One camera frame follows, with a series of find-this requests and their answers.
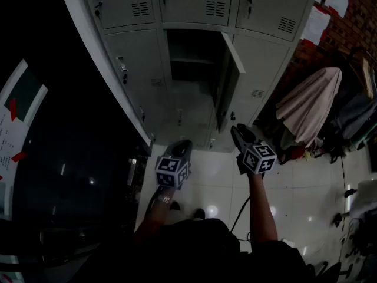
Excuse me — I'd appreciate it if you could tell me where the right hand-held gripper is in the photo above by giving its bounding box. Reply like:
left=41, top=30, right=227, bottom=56
left=230, top=123, right=278, bottom=175

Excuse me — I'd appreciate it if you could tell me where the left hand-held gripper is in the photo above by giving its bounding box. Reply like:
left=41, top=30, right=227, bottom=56
left=154, top=139, right=194, bottom=191

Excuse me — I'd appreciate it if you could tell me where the grey metal locker door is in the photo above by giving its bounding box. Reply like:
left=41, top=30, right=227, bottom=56
left=212, top=32, right=246, bottom=134

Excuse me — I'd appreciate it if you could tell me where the grey metal locker cabinet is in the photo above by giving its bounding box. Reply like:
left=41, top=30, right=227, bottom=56
left=57, top=0, right=321, bottom=153

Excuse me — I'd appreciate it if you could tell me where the person's left forearm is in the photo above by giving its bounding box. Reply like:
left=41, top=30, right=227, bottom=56
left=134, top=187, right=177, bottom=243

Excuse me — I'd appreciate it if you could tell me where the person's right forearm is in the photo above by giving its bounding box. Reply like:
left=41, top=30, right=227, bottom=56
left=246, top=171, right=279, bottom=245

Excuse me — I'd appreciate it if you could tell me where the pile of red green items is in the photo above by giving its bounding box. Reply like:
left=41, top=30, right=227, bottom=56
left=279, top=128, right=313, bottom=162

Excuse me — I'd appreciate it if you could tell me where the pink draped cloth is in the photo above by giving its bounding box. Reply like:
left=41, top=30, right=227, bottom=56
left=275, top=66, right=343, bottom=149

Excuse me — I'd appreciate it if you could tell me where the person's black clothing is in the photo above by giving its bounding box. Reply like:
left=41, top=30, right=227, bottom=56
left=88, top=216, right=313, bottom=283

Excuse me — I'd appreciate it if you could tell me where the black chair base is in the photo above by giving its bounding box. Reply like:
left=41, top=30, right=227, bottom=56
left=306, top=260, right=354, bottom=283

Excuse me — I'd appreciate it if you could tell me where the white notice poster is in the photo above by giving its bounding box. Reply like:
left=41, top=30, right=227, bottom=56
left=0, top=58, right=49, bottom=221

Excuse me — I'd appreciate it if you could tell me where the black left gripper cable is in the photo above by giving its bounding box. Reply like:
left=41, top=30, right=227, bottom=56
left=143, top=186, right=163, bottom=219

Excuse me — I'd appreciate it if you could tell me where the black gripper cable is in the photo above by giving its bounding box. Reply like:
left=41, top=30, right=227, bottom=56
left=143, top=186, right=163, bottom=219
left=229, top=196, right=252, bottom=242

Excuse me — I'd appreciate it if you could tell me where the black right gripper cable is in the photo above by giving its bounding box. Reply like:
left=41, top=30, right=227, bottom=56
left=229, top=196, right=252, bottom=242

